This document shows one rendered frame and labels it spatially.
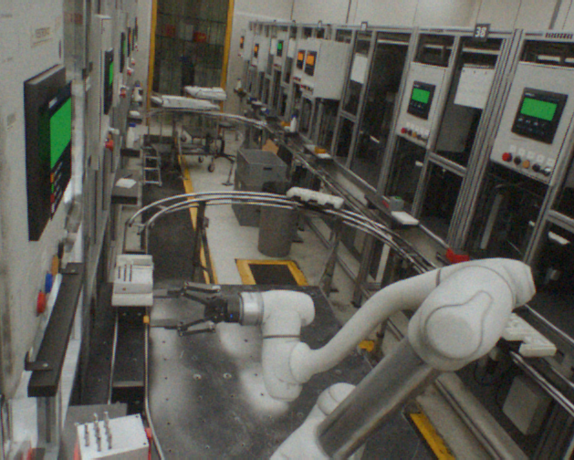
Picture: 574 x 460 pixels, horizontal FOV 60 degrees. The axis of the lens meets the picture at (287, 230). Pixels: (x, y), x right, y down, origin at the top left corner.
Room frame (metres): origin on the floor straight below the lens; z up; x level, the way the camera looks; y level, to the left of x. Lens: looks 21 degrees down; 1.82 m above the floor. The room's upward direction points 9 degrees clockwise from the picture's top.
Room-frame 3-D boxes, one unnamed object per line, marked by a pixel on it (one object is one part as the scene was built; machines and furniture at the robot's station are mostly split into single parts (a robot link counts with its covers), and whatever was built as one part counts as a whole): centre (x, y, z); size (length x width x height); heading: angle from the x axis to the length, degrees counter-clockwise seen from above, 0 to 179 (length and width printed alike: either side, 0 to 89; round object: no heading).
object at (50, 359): (0.68, 0.34, 1.37); 0.36 x 0.04 x 0.04; 18
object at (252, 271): (3.55, 0.00, 0.01); 1.00 x 0.55 x 0.01; 18
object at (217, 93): (7.96, 1.57, 0.48); 0.84 x 0.58 x 0.97; 26
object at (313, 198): (3.26, -0.15, 0.84); 0.37 x 0.14 x 0.10; 76
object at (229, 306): (1.18, 0.14, 1.12); 0.09 x 0.07 x 0.08; 108
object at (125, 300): (1.74, 0.57, 0.84); 0.36 x 0.14 x 0.10; 18
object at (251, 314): (1.20, 0.07, 1.12); 0.09 x 0.06 x 0.09; 18
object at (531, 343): (1.85, -0.98, 0.84); 0.37 x 0.14 x 0.10; 18
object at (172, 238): (5.66, 1.48, 0.01); 5.85 x 0.59 x 0.01; 18
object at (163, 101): (6.62, 1.57, 0.48); 0.88 x 0.56 x 0.96; 126
